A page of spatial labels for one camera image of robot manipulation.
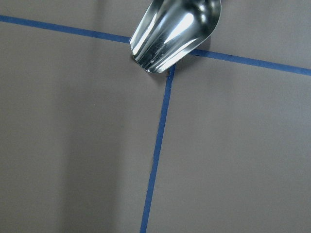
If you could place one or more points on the steel scoop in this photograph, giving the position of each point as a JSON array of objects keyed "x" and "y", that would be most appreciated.
[{"x": 170, "y": 29}]

